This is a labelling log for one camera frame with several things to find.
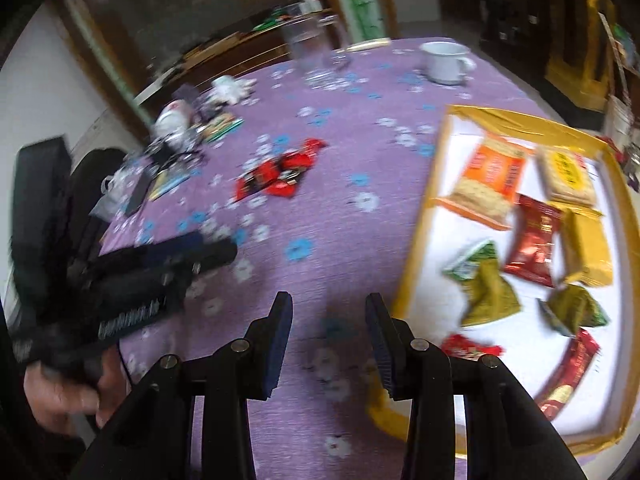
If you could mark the dark red snack pack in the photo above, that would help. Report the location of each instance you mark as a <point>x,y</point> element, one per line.
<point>531,255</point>

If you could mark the yellow taped cardboard box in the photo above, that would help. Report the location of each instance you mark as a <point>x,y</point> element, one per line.
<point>604,402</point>

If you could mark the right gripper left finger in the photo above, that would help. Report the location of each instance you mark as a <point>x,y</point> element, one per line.
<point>150,435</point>

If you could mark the yellow label cracker pack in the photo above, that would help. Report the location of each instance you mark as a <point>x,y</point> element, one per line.
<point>566,177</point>

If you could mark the green cracker packet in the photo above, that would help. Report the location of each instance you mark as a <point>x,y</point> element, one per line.
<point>219,126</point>

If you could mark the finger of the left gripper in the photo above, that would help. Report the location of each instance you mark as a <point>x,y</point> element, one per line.
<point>177,248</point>
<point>121,270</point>

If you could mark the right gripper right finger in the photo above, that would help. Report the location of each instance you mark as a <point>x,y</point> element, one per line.
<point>507,436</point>

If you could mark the person's hand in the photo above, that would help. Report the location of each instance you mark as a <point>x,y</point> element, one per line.
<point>56,400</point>

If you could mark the purple floral tablecloth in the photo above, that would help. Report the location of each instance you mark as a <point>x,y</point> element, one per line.
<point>345,233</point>

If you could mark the dark red chocolate bar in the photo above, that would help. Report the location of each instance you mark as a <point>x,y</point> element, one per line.
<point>561,386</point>

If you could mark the white glove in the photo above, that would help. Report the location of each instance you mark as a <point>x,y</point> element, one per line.
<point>227,90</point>

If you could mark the black tablet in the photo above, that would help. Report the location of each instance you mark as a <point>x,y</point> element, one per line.
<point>137,197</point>

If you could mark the glass water pitcher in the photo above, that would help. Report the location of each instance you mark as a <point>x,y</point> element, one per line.
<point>318,46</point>

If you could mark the green triangular snack pack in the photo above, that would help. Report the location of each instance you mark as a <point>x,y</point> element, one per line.
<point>489,296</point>

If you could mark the black camera device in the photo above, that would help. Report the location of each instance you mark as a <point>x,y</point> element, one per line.
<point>162,154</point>

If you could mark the orange soda cracker pack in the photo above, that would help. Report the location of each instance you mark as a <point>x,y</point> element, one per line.
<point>486,190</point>

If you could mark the white ceramic mug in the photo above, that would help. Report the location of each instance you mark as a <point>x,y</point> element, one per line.
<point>445,62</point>

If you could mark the red black candy pack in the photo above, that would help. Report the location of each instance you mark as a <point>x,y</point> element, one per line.
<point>269,178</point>

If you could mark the colourful booklet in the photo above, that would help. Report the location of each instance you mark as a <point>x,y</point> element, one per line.
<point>166,181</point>

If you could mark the small red candy pack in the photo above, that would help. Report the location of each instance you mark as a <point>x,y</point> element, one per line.
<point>462,347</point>

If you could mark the clear plastic bag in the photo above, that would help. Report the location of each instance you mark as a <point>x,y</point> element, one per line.
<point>114,195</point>

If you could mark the black office chair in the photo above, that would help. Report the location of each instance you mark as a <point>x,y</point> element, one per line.
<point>86,229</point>

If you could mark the plain yellow snack pack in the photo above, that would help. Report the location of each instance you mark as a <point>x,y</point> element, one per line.
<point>586,256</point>

